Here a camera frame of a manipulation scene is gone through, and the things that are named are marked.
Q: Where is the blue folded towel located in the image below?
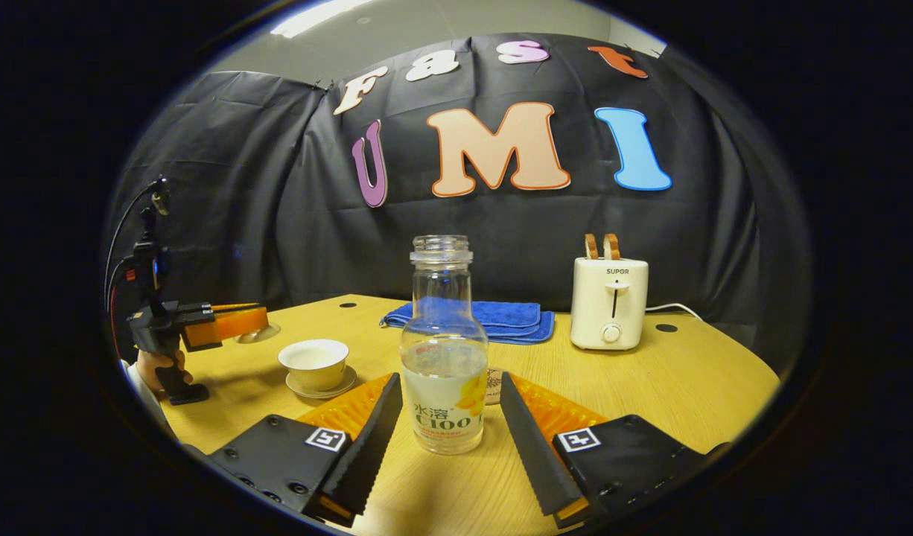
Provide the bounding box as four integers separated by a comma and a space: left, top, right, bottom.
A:
380, 300, 556, 345

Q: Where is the cream teacup lid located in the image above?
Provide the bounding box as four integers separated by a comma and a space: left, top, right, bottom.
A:
235, 322, 281, 345

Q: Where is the ceiling light panel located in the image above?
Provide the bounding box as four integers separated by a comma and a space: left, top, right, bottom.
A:
270, 0, 377, 39

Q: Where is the cream saucer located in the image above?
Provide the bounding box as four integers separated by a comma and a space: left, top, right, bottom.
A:
285, 365, 358, 400

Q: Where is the white toaster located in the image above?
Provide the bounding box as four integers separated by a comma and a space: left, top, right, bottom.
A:
570, 257, 649, 351

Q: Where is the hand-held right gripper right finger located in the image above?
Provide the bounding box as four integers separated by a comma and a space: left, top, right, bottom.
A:
500, 372, 733, 530

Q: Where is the black cable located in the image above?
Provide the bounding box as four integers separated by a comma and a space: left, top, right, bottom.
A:
104, 177, 167, 313

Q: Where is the black backdrop cloth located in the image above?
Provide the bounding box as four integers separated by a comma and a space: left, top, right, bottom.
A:
106, 33, 812, 373

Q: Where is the white power cable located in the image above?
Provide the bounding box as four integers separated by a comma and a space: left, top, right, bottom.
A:
645, 302, 704, 322

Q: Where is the cream teacup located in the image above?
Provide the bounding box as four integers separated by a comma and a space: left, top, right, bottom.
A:
278, 339, 350, 393

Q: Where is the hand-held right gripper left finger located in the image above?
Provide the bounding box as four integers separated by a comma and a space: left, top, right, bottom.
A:
207, 372, 405, 528

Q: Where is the clear glass water bottle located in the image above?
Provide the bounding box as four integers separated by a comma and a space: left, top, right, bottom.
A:
399, 235, 490, 456

